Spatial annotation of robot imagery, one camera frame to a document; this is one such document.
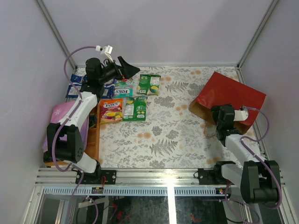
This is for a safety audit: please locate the green Fox's candy bag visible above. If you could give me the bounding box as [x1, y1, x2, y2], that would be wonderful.
[114, 78, 133, 98]

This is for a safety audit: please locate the green snack bag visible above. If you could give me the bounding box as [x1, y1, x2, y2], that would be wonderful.
[123, 97, 147, 121]
[137, 74, 161, 95]

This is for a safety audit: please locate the red paper bag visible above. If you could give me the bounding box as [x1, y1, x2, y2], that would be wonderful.
[189, 72, 266, 125]

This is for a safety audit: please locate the blue chips bag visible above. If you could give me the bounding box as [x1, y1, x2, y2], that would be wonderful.
[71, 74, 116, 99]

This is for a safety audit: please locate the orange candy bag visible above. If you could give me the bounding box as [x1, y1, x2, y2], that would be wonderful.
[100, 99, 123, 124]

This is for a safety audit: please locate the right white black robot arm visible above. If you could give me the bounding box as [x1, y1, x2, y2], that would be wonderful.
[211, 104, 282, 209]

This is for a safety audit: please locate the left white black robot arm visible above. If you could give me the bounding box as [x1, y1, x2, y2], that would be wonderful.
[47, 56, 140, 184]

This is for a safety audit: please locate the dark patterned cloth in tray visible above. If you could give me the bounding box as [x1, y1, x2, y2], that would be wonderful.
[89, 113, 97, 129]

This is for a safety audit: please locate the floral table mat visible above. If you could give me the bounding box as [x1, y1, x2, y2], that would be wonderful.
[95, 66, 238, 168]

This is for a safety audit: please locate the wooden organizer tray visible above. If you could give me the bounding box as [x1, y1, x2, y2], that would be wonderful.
[50, 101, 100, 160]

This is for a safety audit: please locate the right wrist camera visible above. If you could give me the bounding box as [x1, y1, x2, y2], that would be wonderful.
[234, 106, 249, 121]

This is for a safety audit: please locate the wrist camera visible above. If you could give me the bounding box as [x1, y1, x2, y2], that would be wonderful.
[95, 45, 114, 63]
[234, 106, 249, 121]

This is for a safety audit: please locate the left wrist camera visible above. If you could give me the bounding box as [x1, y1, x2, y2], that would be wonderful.
[95, 45, 114, 63]

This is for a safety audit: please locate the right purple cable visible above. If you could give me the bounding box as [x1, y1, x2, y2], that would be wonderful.
[223, 107, 283, 224]

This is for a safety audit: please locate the purple cable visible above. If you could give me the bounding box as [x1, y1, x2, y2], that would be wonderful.
[223, 107, 283, 224]
[51, 46, 101, 224]

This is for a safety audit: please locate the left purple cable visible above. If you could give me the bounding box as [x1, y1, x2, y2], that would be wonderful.
[51, 46, 101, 224]

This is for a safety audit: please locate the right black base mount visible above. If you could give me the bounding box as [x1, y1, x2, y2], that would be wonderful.
[193, 167, 230, 185]

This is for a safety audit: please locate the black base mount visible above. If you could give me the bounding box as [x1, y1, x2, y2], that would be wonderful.
[193, 167, 230, 185]
[80, 170, 117, 185]

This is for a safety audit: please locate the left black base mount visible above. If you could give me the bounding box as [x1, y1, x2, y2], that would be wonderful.
[80, 170, 117, 185]

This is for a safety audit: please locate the aluminium front rail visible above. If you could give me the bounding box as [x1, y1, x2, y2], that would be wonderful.
[35, 168, 287, 187]

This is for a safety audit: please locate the white slotted cable duct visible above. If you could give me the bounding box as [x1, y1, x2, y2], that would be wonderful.
[43, 186, 225, 196]

